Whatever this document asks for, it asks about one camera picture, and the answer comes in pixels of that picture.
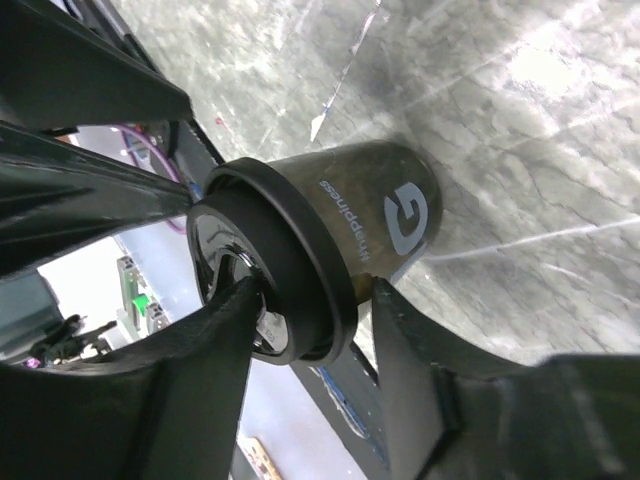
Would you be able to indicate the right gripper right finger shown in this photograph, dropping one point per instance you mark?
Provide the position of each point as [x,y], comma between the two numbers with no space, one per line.
[455,411]

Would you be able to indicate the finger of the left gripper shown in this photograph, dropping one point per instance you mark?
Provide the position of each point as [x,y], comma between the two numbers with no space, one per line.
[56,73]
[57,198]

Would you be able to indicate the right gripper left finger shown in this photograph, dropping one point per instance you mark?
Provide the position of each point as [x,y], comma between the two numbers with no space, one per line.
[165,407]

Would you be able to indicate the black coffee cup lid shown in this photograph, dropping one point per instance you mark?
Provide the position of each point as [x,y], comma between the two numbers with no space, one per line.
[253,221]

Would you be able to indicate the dark transparent coffee cup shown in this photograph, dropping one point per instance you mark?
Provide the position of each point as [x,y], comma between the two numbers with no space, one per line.
[380,200]

